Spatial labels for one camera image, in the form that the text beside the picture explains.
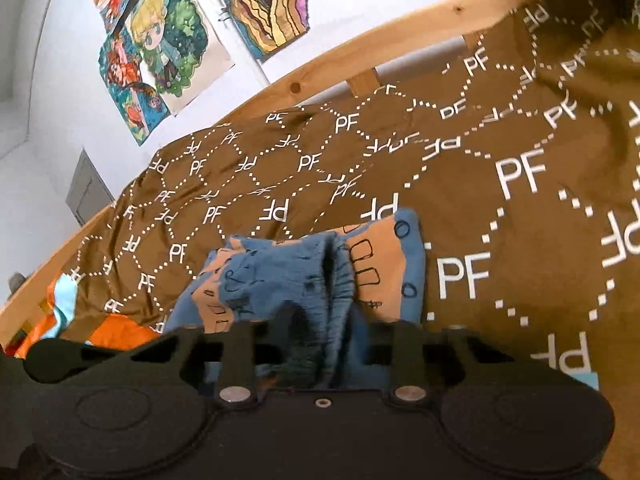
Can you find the wall poster with blonde figure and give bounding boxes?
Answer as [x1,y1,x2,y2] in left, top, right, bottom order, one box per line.
[125,0,236,117]

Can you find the brown printed blanket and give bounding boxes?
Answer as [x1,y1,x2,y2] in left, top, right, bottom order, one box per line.
[62,0,640,480]

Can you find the teal and red wall poster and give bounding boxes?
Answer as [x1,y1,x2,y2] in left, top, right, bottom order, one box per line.
[97,32,172,147]

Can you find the blue pants with orange print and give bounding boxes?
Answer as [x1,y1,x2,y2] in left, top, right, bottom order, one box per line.
[160,207,427,392]

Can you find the wall poster with wavy stripes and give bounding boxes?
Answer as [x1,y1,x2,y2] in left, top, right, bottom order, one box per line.
[200,0,312,64]

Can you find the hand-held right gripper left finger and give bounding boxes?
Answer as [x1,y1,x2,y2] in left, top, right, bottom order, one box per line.
[131,322,281,406]

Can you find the grey wall panel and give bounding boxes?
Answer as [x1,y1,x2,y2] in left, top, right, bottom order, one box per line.
[65,148,117,227]

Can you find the wooden bed frame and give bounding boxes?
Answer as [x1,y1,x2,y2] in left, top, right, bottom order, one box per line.
[0,0,556,350]

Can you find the orange and blue bed sheet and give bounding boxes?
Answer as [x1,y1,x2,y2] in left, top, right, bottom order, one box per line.
[14,270,163,361]

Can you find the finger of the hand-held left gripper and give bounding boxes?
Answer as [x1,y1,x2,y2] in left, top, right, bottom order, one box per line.
[23,337,151,385]

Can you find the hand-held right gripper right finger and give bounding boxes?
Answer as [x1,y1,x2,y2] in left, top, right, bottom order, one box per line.
[367,324,518,405]

